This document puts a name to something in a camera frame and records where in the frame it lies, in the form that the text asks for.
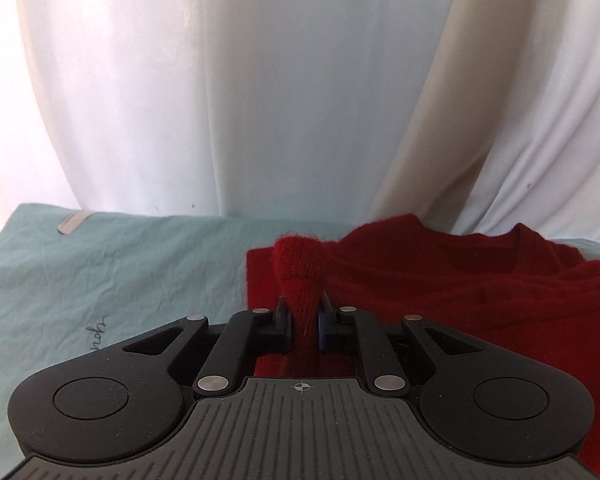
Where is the white curtain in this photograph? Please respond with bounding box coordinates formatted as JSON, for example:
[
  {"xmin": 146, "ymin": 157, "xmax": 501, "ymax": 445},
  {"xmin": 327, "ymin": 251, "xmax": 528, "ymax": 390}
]
[{"xmin": 0, "ymin": 0, "xmax": 600, "ymax": 251}]

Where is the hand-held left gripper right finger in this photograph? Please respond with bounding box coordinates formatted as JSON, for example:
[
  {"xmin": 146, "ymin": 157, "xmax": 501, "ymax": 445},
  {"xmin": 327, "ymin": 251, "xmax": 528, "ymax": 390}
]
[{"xmin": 316, "ymin": 292, "xmax": 481, "ymax": 398}]

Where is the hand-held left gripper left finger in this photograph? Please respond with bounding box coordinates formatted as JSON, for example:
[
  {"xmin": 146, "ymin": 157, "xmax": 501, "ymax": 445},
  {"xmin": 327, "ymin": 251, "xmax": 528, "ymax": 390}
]
[{"xmin": 122, "ymin": 299, "xmax": 297, "ymax": 397}]

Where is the light blue printed bed sheet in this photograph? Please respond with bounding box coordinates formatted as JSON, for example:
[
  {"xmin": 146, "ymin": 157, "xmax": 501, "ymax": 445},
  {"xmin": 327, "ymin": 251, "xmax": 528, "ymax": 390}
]
[{"xmin": 0, "ymin": 203, "xmax": 600, "ymax": 466}]

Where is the red knit cardigan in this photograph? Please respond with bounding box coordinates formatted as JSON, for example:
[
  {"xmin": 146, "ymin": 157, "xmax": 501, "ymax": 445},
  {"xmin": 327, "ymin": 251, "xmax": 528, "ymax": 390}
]
[{"xmin": 245, "ymin": 214, "xmax": 600, "ymax": 477}]

